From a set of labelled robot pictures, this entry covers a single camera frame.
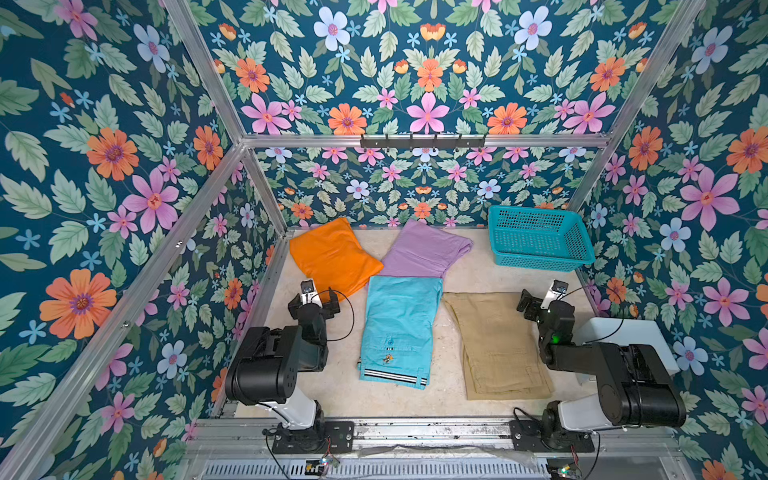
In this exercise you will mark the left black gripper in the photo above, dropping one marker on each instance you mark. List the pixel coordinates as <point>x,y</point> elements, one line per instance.
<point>297,306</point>

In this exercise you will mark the purple pants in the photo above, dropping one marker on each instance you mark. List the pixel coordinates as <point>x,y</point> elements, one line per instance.
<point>422,251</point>

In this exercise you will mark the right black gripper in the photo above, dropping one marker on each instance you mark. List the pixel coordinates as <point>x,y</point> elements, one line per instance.
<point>527,304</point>

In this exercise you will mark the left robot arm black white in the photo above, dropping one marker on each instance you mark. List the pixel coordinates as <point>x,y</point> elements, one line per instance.
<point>264,372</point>

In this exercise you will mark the aluminium frame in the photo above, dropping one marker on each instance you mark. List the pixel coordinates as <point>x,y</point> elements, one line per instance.
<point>155,155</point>

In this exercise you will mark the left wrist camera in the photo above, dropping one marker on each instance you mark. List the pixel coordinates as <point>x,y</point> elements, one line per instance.
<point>309,293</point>

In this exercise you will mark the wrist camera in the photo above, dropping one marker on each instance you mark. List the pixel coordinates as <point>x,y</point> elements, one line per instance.
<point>556,291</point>
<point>309,293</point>

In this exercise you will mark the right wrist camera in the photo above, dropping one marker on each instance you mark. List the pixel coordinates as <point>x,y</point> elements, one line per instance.
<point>556,291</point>

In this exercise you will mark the teal plastic basket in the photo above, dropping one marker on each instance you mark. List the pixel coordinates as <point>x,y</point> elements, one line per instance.
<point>539,239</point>

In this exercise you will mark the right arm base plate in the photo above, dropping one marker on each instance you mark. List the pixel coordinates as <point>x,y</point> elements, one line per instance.
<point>528,435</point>

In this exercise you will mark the orange pants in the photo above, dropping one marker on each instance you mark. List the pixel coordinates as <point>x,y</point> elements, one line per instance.
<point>333,258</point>

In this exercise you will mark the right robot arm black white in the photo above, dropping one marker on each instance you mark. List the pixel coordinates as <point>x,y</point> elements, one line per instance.
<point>634,388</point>

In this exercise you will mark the white box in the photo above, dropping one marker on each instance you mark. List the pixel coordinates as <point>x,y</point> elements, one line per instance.
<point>627,332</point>

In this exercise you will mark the khaki pants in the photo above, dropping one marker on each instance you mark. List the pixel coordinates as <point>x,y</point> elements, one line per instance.
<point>499,349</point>

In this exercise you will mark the turquoise pants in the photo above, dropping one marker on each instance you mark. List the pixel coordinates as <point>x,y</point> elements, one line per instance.
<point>397,341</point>

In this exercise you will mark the black hook rail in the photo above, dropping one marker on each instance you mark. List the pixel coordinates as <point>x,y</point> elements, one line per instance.
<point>412,141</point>

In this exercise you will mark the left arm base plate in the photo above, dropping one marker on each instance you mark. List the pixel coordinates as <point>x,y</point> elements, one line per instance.
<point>334,437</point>

